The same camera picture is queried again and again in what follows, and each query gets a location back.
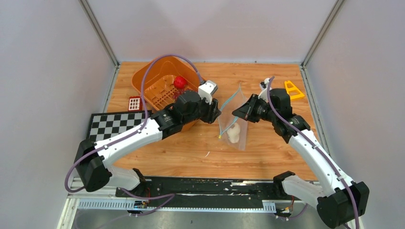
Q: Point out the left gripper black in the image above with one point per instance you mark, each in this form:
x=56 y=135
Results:
x=213 y=112

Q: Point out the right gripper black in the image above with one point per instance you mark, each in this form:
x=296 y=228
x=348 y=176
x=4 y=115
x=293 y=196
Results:
x=246 y=111

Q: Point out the clear zip top bag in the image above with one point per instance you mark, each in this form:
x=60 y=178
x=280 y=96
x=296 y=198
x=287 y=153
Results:
x=226 y=119

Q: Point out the white toy mushroom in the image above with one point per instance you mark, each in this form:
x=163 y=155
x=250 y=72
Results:
x=233 y=133

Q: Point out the purple toy grapes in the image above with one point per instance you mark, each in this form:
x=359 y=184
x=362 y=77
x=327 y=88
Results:
x=179 y=92

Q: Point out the red toy apple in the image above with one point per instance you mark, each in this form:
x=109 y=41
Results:
x=180 y=82

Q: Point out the orange plastic basket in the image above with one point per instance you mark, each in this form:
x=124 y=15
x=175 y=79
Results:
x=158 y=86

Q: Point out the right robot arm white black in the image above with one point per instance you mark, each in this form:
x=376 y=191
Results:
x=337 y=198

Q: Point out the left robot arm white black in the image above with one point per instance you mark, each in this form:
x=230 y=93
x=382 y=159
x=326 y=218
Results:
x=94 y=160

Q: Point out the yellow triangular plastic stand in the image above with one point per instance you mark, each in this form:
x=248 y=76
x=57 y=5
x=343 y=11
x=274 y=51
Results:
x=293 y=91

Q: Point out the red white grid block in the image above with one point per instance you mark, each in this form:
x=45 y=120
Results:
x=134 y=104

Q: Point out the black white checkerboard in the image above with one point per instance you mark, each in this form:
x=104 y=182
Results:
x=108 y=125

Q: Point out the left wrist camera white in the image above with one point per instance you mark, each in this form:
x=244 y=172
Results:
x=207 y=90

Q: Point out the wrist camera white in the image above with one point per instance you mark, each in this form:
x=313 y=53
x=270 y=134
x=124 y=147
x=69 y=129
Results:
x=207 y=90
x=265 y=88

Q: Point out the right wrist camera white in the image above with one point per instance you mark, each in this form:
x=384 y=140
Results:
x=265 y=88

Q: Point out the black mounting base plate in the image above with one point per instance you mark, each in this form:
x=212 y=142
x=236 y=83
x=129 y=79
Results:
x=204 y=193

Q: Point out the right aluminium frame post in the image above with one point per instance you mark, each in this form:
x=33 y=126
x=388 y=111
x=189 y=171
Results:
x=323 y=31

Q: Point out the aluminium frame post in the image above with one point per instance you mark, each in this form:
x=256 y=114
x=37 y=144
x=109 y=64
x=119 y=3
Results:
x=323 y=31
x=99 y=32

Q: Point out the left aluminium frame post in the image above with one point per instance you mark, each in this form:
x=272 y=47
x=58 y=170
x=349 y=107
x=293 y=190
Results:
x=99 y=32

